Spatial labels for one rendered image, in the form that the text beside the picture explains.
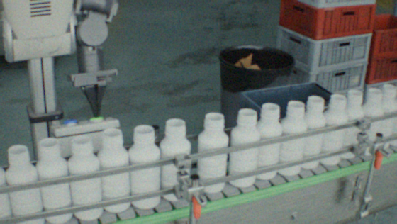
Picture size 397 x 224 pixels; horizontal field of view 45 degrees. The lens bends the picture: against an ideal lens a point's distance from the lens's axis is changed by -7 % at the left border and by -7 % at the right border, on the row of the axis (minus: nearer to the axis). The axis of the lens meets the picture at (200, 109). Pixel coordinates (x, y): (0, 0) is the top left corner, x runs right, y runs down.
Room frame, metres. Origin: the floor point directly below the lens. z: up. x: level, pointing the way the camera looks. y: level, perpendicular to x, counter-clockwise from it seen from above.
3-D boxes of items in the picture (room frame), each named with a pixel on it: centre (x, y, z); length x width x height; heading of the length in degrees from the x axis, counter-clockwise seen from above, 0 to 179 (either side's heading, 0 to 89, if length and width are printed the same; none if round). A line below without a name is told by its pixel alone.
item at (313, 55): (3.45, -0.87, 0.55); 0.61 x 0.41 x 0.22; 123
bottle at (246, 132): (0.92, -0.09, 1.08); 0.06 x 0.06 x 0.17
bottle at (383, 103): (1.11, -0.47, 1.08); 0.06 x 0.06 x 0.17
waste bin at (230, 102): (2.81, -0.32, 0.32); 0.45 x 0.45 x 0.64
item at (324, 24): (3.46, -0.88, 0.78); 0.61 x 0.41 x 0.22; 122
